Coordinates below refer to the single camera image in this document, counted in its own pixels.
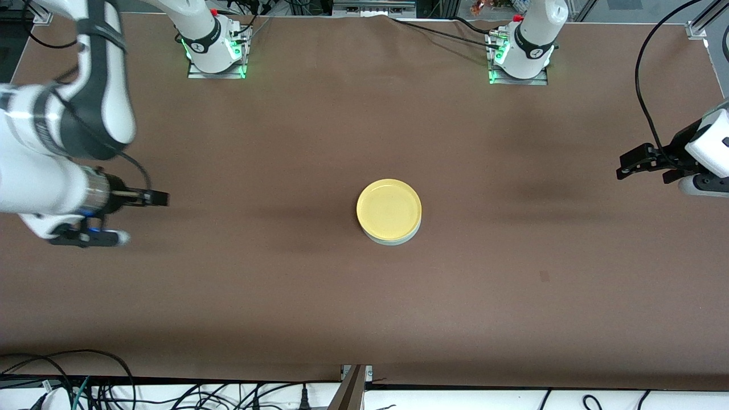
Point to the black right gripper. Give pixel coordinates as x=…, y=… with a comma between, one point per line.
x=117, y=188

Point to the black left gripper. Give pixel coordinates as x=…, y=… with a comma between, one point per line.
x=675, y=149

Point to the yellow round plate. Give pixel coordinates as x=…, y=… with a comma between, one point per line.
x=389, y=208

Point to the pale green round plate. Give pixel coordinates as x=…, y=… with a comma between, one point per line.
x=393, y=242

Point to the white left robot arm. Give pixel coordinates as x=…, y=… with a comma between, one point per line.
x=535, y=40

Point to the aluminium corner profile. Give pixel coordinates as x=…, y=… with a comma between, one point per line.
x=697, y=27

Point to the small orange object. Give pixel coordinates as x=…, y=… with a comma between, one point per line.
x=478, y=7

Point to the brown table cover sheet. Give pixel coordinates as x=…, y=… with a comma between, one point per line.
x=364, y=114

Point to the black power plug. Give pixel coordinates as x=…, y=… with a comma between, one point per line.
x=305, y=401

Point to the aluminium profile bar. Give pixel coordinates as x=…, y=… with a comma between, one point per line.
x=350, y=393

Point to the white lower shelf board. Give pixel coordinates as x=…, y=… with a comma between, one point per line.
x=455, y=400

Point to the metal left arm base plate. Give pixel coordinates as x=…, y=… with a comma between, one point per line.
x=538, y=81

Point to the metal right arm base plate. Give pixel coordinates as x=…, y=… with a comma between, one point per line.
x=196, y=74

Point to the aluminium corner bracket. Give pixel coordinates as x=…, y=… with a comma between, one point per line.
x=41, y=17

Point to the silver metal frame piece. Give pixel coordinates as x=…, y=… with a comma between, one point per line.
x=370, y=7

